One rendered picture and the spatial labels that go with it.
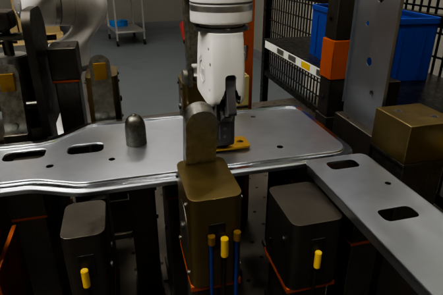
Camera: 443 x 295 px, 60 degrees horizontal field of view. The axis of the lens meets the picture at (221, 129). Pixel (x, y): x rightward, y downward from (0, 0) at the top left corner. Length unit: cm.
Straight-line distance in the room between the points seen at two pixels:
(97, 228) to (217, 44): 26
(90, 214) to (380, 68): 48
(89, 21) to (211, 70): 68
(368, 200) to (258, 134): 23
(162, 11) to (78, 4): 727
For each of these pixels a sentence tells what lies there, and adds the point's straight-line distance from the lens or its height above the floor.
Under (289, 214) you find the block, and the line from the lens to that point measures 49.
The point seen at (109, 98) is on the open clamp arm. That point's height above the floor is 103.
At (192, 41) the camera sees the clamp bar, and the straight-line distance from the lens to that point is 74.
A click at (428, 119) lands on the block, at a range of 62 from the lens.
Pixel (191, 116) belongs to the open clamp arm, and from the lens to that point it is 42.
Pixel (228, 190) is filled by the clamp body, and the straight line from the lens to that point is 41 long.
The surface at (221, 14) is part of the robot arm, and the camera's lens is 50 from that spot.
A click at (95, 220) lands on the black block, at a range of 48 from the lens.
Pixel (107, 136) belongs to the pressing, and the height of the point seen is 100.
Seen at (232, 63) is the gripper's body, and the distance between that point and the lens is 51.
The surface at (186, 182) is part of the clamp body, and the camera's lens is 42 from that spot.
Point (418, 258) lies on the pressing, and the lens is 44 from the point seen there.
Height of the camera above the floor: 127
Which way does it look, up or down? 24 degrees down
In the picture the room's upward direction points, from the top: straight up
